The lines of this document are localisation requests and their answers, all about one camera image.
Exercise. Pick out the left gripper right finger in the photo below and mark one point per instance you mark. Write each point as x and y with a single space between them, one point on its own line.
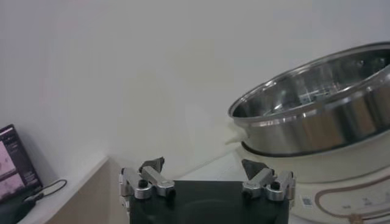
259 182

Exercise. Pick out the stainless steel steamer basket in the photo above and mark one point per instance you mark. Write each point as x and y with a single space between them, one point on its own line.
320 128

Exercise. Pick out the cream electric cooker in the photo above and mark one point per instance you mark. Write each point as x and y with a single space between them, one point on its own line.
335 170

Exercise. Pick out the white side table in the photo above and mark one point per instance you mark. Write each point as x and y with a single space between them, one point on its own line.
58 201

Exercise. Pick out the dark monitor screen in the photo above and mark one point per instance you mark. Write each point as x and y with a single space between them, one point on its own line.
15 164

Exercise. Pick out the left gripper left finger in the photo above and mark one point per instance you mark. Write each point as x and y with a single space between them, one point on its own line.
158 181

